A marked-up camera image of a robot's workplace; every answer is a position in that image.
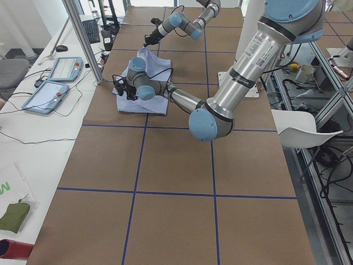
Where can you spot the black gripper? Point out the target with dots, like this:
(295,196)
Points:
(153,35)
(129,90)

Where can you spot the light blue striped shirt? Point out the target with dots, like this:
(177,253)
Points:
(149,74)

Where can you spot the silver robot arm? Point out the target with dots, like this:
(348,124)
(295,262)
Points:
(192,29)
(282,23)

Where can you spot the black keyboard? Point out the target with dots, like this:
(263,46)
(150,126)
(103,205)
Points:
(92,31)

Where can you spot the upper blue teach pendant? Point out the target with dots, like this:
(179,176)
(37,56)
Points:
(66,69)

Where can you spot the blue teach pendant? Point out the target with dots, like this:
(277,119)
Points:
(46,97)
(66,69)

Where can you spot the black computer mouse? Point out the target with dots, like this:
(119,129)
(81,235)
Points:
(61,48)

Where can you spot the lower blue teach pendant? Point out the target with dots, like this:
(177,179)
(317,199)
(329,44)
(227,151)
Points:
(46,97)

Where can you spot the brown paper table cover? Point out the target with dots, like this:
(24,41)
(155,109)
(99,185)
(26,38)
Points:
(140,189)

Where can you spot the grey office chair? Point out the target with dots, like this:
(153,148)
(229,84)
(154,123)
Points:
(12,72)

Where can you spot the clear plastic bag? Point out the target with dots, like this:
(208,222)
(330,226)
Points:
(14,189)

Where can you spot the white paper cup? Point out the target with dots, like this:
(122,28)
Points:
(305,74)

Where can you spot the red cylinder object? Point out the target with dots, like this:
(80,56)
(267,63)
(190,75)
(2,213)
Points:
(16,250)

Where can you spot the aluminium frame post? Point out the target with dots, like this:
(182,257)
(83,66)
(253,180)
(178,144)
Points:
(75,19)

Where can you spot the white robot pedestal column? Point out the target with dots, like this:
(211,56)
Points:
(248,46)

